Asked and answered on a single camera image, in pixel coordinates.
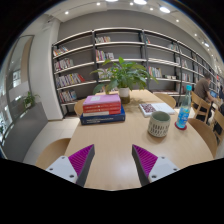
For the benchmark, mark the blue plastic water bottle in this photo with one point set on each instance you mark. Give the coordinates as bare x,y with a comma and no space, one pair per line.
185,108

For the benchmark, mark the wooden chair under man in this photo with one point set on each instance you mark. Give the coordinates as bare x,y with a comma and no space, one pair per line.
200,107

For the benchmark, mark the open magazine on table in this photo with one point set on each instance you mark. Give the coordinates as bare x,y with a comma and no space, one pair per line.
148,108

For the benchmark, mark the wooden chair with backpack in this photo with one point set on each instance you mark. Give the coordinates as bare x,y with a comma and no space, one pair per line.
218,126

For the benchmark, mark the seated man brown shirt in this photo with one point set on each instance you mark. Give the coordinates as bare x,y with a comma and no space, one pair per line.
202,89

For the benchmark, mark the large grey bookshelf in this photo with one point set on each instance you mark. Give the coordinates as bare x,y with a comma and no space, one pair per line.
104,58

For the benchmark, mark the potted green plant white pot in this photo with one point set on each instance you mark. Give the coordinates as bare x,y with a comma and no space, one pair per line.
123,76

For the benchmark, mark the red middle book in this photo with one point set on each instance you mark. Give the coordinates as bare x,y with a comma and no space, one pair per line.
101,107

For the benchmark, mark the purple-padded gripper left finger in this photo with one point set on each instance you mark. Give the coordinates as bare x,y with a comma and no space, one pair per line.
74,168

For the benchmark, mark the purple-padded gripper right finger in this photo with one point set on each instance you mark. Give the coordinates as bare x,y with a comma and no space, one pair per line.
150,167

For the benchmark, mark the wooden chair near right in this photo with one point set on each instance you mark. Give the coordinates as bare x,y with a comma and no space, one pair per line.
206,133

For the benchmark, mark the pink top book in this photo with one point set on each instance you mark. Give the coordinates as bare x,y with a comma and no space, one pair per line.
101,99

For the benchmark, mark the red round coaster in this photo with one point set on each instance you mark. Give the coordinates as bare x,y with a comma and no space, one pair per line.
180,128

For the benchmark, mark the wooden chair near left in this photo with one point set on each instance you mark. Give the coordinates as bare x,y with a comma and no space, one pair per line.
52,152

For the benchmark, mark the dark blue bottom book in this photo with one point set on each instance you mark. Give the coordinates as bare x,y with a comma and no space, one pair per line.
103,117

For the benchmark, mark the small plant by window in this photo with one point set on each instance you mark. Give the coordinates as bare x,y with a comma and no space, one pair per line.
28,101

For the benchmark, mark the wooden chair far side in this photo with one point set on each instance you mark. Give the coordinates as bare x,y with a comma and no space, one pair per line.
166,99

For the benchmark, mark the green patterned ceramic mug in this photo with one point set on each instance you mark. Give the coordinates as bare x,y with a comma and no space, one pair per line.
159,124

